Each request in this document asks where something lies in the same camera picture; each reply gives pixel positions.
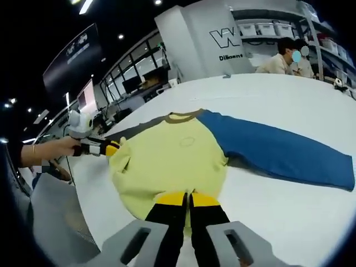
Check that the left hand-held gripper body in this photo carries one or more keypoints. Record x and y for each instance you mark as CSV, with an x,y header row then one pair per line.
x,y
80,123

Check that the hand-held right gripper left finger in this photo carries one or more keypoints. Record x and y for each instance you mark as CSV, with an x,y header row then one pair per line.
x,y
167,222

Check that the small black white device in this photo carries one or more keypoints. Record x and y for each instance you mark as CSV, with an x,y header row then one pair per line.
x,y
340,83

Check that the dark hanging screen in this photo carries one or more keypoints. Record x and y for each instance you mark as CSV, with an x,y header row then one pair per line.
x,y
73,55

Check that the white cup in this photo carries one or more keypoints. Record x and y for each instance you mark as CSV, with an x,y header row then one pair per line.
x,y
173,84

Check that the grey metal shelving rack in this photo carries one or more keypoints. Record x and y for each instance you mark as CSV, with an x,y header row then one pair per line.
x,y
311,33

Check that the yellow blue brown garment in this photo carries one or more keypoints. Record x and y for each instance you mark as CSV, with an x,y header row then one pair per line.
x,y
172,167

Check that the black monitor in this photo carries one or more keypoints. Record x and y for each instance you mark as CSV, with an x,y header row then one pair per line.
x,y
133,85

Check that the person's grey clothing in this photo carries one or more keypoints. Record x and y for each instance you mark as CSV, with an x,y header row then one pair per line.
x,y
53,211

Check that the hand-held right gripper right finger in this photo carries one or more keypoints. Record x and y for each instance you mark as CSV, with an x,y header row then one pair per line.
x,y
208,228

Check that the small grey table object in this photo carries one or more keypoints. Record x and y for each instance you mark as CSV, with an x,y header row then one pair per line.
x,y
226,76

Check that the white display board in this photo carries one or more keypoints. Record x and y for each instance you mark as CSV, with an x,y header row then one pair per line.
x,y
86,96

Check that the round ceiling spotlights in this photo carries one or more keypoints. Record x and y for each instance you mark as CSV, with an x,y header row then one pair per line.
x,y
120,36

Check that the row of white storage boxes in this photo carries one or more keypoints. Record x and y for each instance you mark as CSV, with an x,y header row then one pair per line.
x,y
267,29

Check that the person's left hand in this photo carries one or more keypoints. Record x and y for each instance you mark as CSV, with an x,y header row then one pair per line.
x,y
69,146

